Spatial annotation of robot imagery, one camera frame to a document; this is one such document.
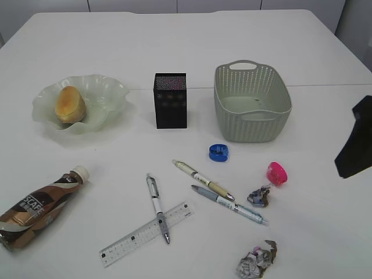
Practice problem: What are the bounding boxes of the blue pencil sharpener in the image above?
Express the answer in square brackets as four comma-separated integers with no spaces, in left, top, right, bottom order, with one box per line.
[209,144,229,162]

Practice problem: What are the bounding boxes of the white grey pen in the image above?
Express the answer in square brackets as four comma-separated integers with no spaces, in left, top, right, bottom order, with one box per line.
[146,173,170,245]

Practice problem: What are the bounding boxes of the small paper ball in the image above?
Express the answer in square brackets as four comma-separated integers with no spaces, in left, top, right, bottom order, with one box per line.
[247,185,271,208]

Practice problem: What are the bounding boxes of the green plastic basket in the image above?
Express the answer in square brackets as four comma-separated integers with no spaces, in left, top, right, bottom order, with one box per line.
[214,60,292,143]

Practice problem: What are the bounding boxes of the yellow bread loaf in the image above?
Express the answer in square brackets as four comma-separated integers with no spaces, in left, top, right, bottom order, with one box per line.
[55,86,87,124]

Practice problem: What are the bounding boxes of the pink pencil sharpener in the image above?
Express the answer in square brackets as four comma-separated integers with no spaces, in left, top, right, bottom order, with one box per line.
[266,162,288,186]

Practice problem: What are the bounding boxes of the black mesh pen holder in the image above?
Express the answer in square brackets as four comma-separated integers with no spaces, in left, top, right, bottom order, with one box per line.
[153,73,187,129]

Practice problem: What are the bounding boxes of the light blue pen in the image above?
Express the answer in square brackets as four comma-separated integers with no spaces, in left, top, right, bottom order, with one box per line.
[191,185,269,226]

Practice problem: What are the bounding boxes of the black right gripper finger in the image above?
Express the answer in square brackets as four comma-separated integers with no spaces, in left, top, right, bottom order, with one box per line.
[334,95,372,178]

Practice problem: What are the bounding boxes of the translucent green wavy bowl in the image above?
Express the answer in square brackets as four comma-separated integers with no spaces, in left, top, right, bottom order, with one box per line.
[32,74,130,135]

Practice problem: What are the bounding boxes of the clear plastic ruler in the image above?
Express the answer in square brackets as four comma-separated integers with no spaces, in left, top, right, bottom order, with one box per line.
[99,201,194,268]

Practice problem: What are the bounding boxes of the large paper ball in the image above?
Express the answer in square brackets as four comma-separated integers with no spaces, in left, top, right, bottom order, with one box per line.
[235,239,277,278]

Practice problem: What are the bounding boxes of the beige grip pen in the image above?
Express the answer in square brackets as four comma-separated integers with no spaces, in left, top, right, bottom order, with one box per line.
[172,160,235,201]

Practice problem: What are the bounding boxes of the brown coffee bottle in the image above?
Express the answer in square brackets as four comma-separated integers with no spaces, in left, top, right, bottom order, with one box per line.
[1,166,90,251]

